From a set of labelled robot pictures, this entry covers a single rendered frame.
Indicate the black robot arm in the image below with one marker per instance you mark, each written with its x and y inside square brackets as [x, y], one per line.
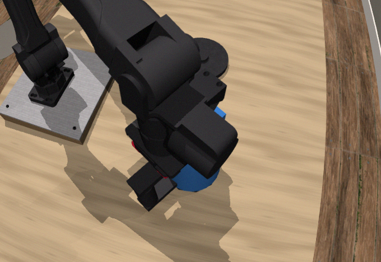
[156, 80]

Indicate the blue kettle with black lid and handle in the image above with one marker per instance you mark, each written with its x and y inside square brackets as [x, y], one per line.
[151, 188]

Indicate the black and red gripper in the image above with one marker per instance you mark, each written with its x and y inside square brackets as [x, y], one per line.
[156, 151]

